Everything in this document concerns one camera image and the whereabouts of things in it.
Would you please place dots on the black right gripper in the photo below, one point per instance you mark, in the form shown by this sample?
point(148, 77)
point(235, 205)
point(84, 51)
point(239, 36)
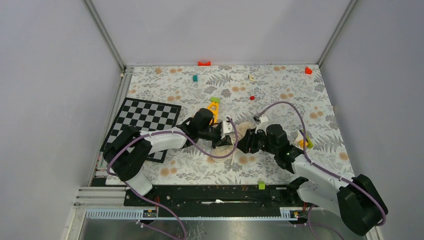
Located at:
point(248, 141)

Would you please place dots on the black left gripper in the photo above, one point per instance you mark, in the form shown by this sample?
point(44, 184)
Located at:
point(221, 140)

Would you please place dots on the beige sneaker with laces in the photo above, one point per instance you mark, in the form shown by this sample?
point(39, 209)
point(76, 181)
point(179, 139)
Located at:
point(226, 149)

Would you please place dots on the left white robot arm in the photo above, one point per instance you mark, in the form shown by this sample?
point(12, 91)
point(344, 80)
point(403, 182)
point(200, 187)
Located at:
point(126, 155)

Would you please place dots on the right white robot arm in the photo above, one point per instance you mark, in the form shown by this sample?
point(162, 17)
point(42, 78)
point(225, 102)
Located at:
point(354, 199)

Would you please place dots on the lime green cube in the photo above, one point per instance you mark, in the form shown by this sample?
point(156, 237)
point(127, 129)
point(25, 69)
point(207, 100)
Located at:
point(261, 185)

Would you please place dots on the floral patterned table mat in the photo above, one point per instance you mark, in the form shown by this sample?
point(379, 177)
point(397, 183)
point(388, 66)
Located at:
point(284, 93)

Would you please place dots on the black white checkerboard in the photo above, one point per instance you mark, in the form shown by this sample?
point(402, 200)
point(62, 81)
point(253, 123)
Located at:
point(145, 115)

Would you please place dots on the orange arch block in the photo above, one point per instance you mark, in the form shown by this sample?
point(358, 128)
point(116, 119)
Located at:
point(204, 63)

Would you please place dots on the red wedge block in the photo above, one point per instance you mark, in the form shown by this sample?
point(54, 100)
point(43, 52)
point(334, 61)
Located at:
point(308, 71)

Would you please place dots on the yellow triangular toy frame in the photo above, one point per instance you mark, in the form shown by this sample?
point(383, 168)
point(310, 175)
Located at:
point(214, 108)

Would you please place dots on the green block on frame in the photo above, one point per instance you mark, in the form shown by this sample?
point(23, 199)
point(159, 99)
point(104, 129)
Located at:
point(215, 100)

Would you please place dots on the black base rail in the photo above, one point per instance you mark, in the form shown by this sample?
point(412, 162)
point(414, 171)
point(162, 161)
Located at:
point(233, 197)

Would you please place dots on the white slotted cable duct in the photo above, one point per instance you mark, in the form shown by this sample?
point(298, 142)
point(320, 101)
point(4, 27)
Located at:
point(206, 213)

